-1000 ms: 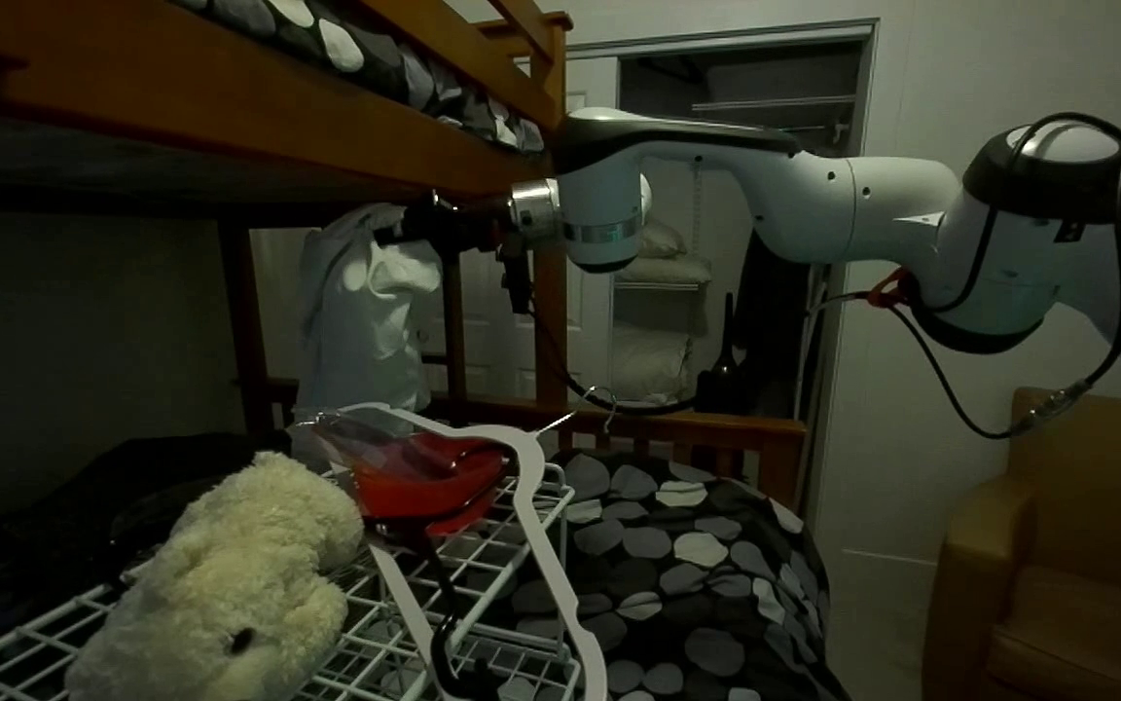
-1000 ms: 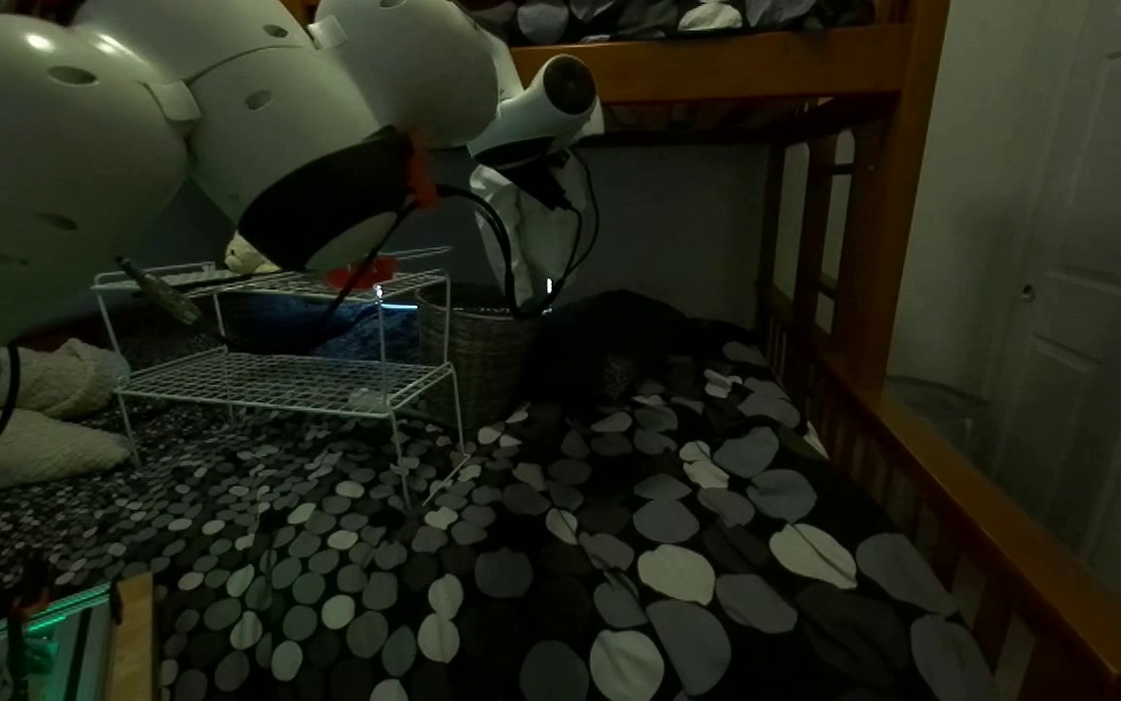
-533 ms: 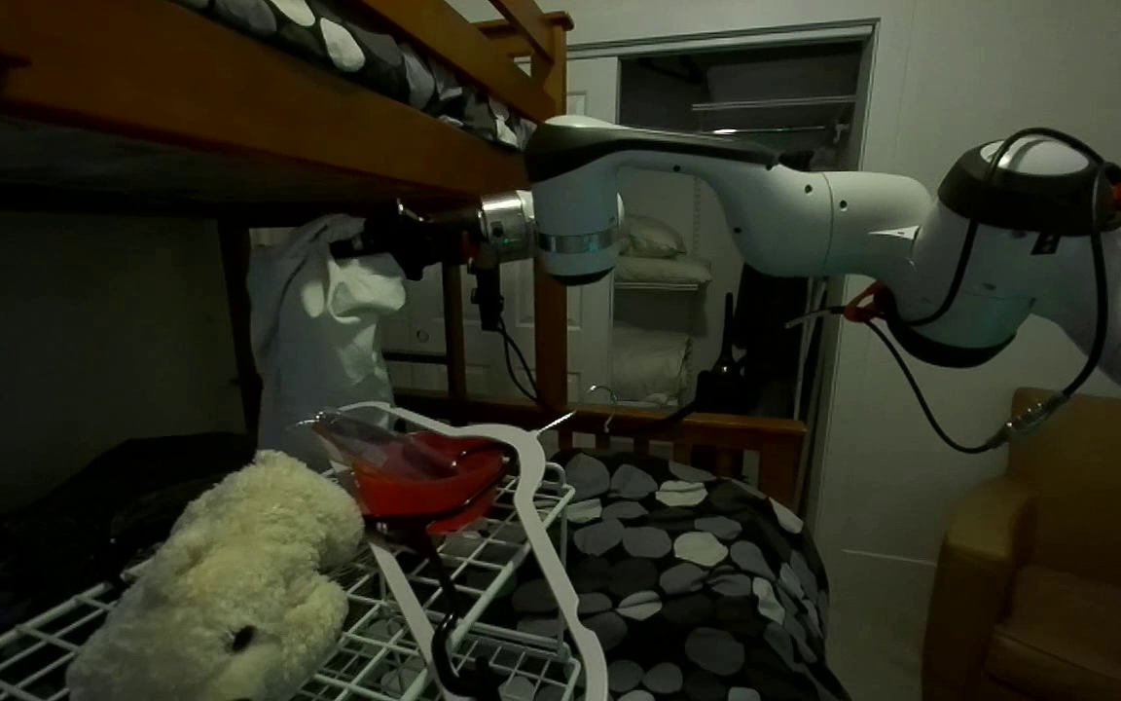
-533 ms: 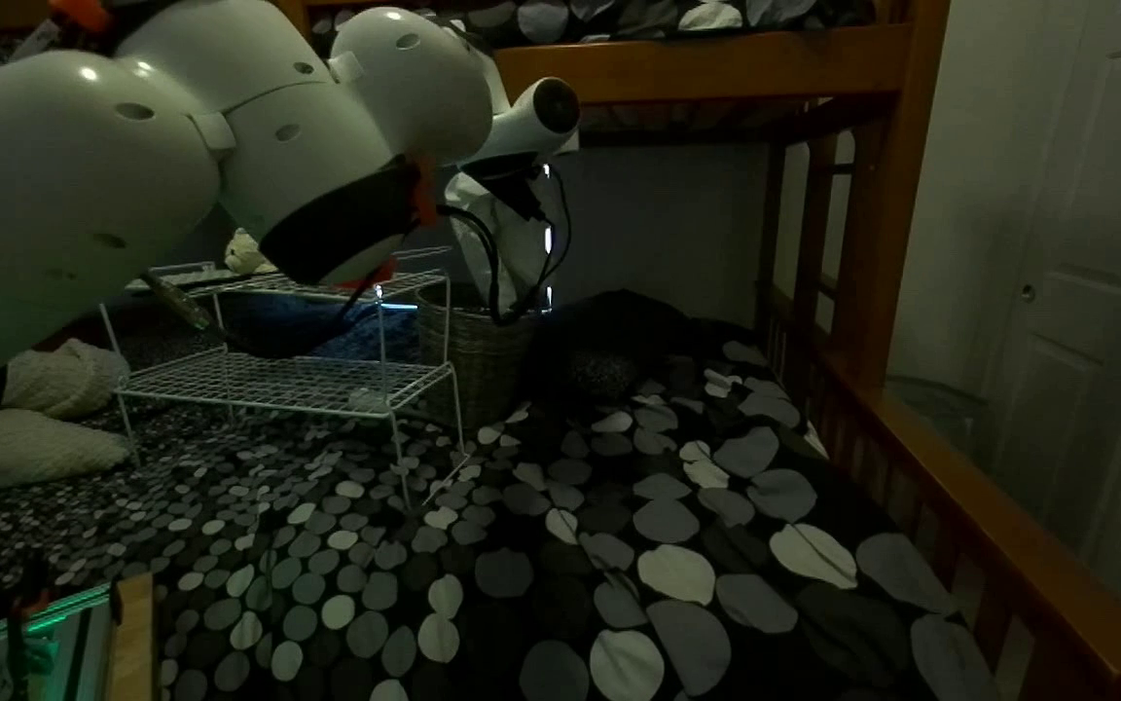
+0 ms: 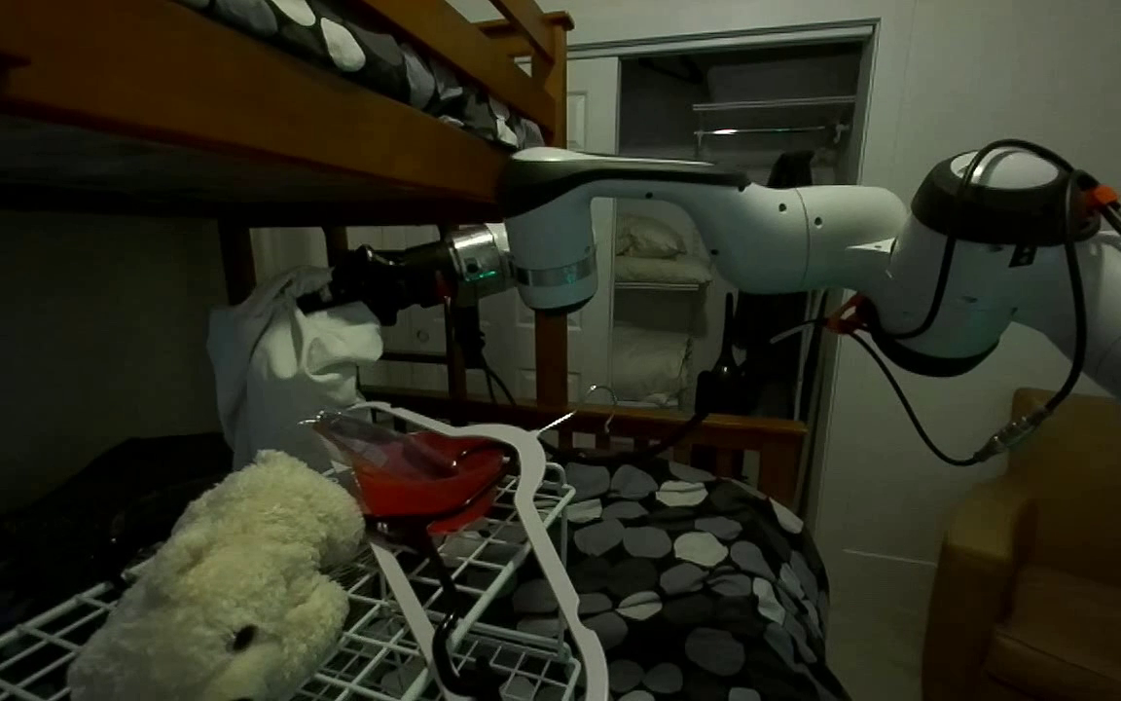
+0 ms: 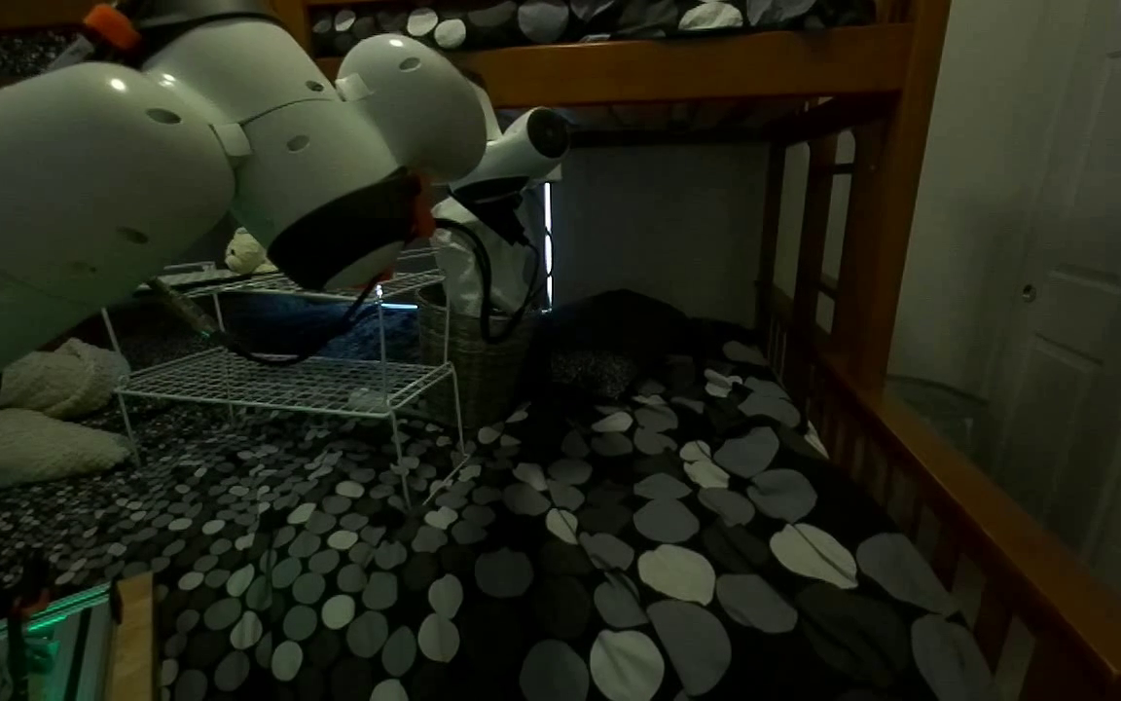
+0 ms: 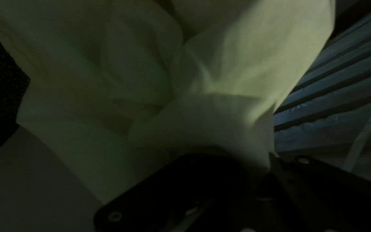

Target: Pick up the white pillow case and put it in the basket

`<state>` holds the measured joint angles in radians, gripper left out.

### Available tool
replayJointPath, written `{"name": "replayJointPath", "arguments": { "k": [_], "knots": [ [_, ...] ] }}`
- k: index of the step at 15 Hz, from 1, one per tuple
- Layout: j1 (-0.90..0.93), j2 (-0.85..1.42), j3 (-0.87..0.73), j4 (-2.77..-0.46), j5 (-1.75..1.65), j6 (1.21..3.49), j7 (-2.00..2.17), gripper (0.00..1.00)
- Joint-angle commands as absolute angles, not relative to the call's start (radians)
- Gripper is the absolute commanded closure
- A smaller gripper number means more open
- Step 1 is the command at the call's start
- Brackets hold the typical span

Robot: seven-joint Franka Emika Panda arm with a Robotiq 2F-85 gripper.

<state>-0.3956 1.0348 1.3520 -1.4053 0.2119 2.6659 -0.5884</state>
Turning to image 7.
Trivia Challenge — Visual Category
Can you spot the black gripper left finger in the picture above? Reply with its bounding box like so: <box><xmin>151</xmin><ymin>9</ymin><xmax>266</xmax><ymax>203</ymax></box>
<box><xmin>93</xmin><ymin>152</ymin><xmax>255</xmax><ymax>232</ymax></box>

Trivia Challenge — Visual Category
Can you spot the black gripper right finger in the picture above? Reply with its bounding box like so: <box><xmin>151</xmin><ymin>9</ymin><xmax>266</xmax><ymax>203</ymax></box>
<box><xmin>262</xmin><ymin>152</ymin><xmax>371</xmax><ymax>232</ymax></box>

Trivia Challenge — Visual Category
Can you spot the white pillow case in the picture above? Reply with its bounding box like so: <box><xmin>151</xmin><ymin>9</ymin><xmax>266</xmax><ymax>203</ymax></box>
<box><xmin>0</xmin><ymin>0</ymin><xmax>338</xmax><ymax>205</ymax></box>

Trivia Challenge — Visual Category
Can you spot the striped grey surface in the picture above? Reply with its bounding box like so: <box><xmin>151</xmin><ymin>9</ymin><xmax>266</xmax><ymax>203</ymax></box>
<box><xmin>273</xmin><ymin>0</ymin><xmax>371</xmax><ymax>153</ymax></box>

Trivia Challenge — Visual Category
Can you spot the white cord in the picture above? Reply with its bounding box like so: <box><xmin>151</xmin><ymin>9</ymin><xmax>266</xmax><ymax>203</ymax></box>
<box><xmin>342</xmin><ymin>85</ymin><xmax>371</xmax><ymax>172</ymax></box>

